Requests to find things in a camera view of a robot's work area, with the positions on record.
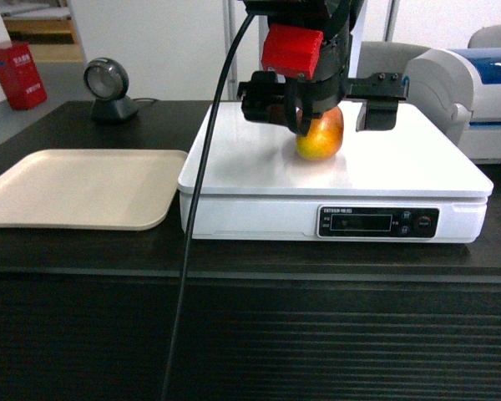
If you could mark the red fire extinguisher box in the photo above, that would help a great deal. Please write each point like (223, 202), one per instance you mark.
(19, 76)

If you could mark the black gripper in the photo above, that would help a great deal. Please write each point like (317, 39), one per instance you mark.
(264, 99)

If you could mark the beige plastic tray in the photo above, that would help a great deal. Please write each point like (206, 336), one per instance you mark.
(118, 190)

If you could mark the wooden pallet shelf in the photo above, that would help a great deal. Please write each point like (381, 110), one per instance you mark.
(47, 26)

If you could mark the white blue label printer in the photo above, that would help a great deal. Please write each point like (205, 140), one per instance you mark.
(459, 91)

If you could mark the red camera mount block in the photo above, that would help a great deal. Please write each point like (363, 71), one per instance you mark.
(291, 51)

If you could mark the white checkout scale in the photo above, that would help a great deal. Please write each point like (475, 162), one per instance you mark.
(407, 184)

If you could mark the black round barcode scanner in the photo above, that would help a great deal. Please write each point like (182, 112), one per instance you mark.
(108, 82)

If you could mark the red yellow mango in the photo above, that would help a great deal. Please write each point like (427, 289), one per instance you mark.
(324, 138)

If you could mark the white receipt printer kiosk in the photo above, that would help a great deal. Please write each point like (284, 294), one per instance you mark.
(359, 25)

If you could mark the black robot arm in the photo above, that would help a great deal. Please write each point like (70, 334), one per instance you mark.
(305, 64)

